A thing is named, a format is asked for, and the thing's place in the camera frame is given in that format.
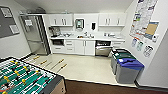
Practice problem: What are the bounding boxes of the white kitchen counter cabinets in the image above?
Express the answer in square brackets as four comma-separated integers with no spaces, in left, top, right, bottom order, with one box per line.
[49,35,126,57]

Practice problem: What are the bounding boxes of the chrome sink faucet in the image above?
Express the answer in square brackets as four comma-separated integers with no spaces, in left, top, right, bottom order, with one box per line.
[84,31,93,39]

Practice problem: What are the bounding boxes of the steel dishwasher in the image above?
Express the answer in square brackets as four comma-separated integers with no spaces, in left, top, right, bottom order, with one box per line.
[94,40,114,57]

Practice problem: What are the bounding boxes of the black microwave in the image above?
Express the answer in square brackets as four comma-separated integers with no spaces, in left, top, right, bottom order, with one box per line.
[51,38,65,47]

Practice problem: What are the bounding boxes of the black coffee machine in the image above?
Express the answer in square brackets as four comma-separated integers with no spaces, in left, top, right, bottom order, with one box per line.
[49,26,61,38]

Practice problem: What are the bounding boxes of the green lidded bin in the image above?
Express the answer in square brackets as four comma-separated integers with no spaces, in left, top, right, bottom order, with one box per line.
[110,48,133,75]

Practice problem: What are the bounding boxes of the white upper cabinet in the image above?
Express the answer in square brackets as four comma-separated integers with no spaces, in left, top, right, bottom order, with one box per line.
[98,12,128,28]
[46,13,75,28]

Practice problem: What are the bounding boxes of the blue lidded bin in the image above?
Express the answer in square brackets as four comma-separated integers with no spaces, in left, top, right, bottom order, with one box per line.
[114,57,145,85]

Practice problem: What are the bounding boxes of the small white bin sign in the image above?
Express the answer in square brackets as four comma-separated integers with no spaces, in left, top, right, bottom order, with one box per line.
[130,37,139,48]
[136,40,145,52]
[143,44,155,58]

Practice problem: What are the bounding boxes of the steel refrigerator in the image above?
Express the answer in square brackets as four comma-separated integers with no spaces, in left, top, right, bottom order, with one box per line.
[18,13,51,56]

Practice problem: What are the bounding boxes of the foosball table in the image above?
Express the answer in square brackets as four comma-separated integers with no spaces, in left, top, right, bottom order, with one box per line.
[0,54,68,94]

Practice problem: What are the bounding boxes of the wall paper towel dispenser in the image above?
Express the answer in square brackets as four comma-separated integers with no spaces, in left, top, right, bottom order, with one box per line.
[74,18,85,32]

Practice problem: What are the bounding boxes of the wall posters strip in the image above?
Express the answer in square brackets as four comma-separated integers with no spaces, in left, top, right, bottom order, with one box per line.
[128,0,160,43]

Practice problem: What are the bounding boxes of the wall notice board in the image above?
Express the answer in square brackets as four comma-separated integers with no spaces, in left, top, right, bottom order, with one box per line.
[0,4,21,40]

